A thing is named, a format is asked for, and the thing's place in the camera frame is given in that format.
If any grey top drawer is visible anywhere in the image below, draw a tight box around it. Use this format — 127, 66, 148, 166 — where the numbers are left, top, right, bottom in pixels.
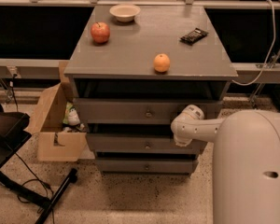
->
74, 98, 222, 125

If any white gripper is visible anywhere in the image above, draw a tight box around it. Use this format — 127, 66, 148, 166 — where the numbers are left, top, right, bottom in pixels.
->
174, 135, 192, 147

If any white hanging cable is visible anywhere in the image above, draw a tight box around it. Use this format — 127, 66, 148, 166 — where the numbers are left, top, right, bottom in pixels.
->
231, 0, 277, 87

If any orange fruit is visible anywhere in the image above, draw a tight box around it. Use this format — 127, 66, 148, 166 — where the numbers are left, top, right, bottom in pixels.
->
153, 53, 170, 73

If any black stand with tray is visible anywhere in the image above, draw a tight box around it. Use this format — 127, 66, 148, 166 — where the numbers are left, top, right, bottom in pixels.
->
0, 104, 77, 224

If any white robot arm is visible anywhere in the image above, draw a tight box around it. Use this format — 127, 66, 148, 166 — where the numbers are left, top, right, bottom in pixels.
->
171, 105, 280, 224

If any white bowl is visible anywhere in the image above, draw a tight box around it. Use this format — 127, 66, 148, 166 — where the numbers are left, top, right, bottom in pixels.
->
109, 4, 141, 22

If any red apple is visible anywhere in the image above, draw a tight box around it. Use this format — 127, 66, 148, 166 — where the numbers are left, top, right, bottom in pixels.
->
91, 22, 110, 44

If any white green bag in box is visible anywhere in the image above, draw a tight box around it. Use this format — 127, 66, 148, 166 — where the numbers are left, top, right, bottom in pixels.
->
63, 103, 80, 126

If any grey drawer cabinet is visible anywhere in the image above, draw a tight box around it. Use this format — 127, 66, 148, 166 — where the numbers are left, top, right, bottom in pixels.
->
64, 6, 237, 161

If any grey bottom drawer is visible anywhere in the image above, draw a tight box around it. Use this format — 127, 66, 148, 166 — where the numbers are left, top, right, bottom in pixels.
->
95, 159, 198, 174

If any cardboard box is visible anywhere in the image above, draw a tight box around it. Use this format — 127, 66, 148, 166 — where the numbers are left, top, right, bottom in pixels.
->
26, 62, 87, 161

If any black snack packet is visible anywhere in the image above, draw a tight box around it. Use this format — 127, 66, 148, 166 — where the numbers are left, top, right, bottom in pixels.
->
180, 28, 208, 46

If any grey metal rail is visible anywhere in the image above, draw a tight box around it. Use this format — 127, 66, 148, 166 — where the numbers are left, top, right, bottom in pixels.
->
0, 59, 66, 79

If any black floor cable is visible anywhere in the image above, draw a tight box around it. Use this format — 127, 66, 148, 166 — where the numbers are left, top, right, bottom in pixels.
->
13, 152, 56, 224

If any grey drawer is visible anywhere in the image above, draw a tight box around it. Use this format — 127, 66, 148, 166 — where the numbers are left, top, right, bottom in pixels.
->
74, 98, 222, 125
87, 133, 206, 154
95, 159, 198, 174

